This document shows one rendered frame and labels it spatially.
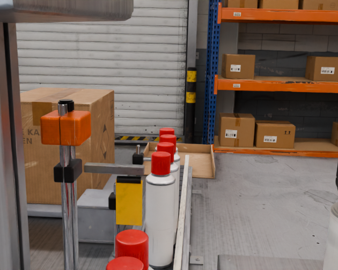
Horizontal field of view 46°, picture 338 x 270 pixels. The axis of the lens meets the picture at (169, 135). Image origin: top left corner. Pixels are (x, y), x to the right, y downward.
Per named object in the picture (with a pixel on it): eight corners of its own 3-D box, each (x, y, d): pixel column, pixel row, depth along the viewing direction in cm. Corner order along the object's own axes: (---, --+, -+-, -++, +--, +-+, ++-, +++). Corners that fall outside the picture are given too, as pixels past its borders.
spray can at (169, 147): (175, 250, 76) (178, 148, 71) (148, 249, 76) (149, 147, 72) (176, 237, 81) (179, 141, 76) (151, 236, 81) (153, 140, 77)
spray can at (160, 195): (171, 270, 69) (175, 158, 65) (142, 268, 70) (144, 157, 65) (173, 254, 75) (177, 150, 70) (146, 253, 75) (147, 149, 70)
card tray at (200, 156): (214, 178, 132) (214, 167, 131) (137, 174, 133) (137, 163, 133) (211, 154, 161) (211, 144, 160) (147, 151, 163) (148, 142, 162)
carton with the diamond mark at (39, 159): (92, 207, 102) (89, 103, 96) (1, 202, 104) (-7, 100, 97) (115, 170, 131) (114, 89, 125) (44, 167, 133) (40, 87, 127)
